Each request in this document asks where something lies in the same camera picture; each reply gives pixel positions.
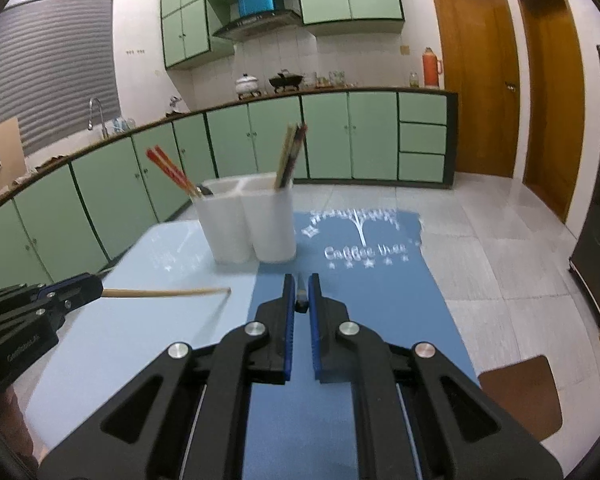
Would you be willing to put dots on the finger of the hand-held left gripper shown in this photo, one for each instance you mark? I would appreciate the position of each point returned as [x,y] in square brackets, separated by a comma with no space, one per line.
[75,290]

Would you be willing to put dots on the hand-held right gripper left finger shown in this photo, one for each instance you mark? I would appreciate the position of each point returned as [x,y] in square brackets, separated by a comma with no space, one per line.
[290,330]

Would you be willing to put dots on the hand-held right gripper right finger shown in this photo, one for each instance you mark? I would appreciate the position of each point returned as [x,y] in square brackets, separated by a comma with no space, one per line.
[314,330]

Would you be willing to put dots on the thin black chopstick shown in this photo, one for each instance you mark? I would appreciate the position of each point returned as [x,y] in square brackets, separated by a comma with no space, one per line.
[301,296]

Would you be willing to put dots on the plain bamboo chopstick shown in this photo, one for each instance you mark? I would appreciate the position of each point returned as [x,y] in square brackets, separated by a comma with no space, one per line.
[165,292]
[284,160]

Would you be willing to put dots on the white two-compartment utensil holder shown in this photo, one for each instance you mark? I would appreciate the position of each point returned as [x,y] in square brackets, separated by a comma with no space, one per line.
[260,220]

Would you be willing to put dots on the red patterned chopstick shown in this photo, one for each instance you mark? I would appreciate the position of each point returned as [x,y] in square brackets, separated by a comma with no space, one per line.
[172,172]
[166,174]

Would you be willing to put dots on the dark brown chopstick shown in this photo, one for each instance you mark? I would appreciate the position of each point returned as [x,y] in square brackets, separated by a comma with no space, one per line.
[296,152]

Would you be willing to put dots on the person's left hand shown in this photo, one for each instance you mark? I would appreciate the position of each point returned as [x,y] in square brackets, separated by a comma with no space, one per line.
[12,425]

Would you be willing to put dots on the dark blue tree-print mat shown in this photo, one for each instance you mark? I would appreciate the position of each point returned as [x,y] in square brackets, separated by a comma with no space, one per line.
[370,300]

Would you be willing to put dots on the pale blue tree-print mat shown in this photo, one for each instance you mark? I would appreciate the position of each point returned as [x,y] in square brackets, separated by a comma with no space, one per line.
[140,330]

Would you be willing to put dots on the cardboard board with fittings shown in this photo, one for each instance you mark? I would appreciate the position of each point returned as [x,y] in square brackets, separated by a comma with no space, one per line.
[2,160]

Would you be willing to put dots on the black spoon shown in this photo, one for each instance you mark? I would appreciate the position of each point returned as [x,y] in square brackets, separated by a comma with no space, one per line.
[205,190]

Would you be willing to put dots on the bottles beside sink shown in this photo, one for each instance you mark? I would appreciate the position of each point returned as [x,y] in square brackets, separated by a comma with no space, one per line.
[122,125]

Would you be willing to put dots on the metal sink faucet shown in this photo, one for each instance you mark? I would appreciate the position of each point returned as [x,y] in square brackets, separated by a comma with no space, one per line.
[96,110]

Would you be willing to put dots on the green base cabinets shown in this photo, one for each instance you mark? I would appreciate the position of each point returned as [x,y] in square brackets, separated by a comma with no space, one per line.
[330,135]

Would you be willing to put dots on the brown stool seat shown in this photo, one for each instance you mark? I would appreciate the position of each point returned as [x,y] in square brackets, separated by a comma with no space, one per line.
[522,400]

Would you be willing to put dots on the grey window blind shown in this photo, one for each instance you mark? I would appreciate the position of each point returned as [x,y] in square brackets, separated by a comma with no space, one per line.
[45,70]

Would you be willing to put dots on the white lidded pot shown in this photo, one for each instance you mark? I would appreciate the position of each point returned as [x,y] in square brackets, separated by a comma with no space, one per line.
[246,85]

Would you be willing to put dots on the black wok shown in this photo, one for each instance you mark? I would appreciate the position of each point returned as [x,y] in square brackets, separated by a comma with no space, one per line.
[286,81]

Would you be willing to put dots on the glass jar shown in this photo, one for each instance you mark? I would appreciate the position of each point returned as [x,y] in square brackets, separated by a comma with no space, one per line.
[414,79]

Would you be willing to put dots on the orange thermos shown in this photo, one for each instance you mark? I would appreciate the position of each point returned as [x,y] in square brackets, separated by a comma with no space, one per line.
[431,67]

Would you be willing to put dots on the closed wooden door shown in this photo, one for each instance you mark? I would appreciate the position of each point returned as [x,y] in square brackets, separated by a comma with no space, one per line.
[472,80]

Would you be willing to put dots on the black range hood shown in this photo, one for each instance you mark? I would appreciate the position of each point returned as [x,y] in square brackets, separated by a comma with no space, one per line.
[257,24]

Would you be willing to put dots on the blue box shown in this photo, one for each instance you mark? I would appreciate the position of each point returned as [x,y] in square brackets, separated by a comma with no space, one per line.
[255,1]

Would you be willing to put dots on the wooden door in frame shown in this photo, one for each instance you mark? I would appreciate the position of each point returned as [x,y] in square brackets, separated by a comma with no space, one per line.
[555,110]

